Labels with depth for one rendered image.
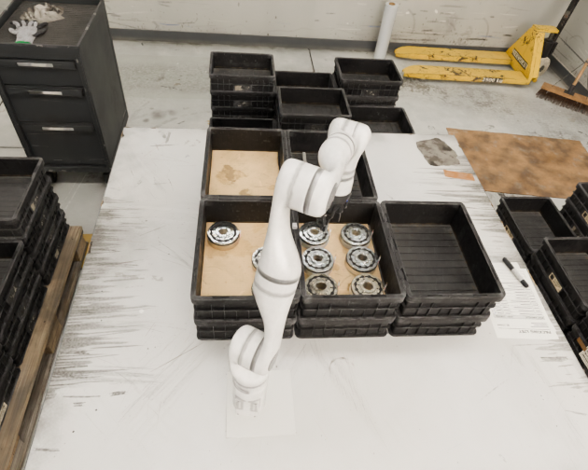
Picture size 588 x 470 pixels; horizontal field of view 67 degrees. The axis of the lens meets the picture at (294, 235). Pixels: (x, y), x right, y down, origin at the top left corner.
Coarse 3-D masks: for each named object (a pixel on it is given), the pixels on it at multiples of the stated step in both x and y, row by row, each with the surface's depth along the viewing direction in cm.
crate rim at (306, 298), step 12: (384, 228) 143; (300, 240) 136; (300, 252) 133; (396, 264) 133; (396, 276) 130; (312, 300) 123; (324, 300) 123; (336, 300) 123; (348, 300) 124; (360, 300) 124; (372, 300) 125; (384, 300) 125; (396, 300) 126
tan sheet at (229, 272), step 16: (208, 224) 151; (240, 224) 152; (256, 224) 153; (240, 240) 147; (256, 240) 148; (208, 256) 141; (224, 256) 142; (240, 256) 143; (208, 272) 137; (224, 272) 138; (240, 272) 138; (208, 288) 133; (224, 288) 134; (240, 288) 134
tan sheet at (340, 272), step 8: (336, 224) 156; (344, 224) 157; (336, 232) 154; (336, 240) 151; (304, 248) 147; (328, 248) 148; (336, 248) 149; (344, 248) 149; (336, 256) 146; (344, 256) 146; (336, 264) 144; (304, 272) 141; (336, 272) 142; (344, 272) 142; (376, 272) 143; (336, 280) 140; (344, 280) 140; (344, 288) 138
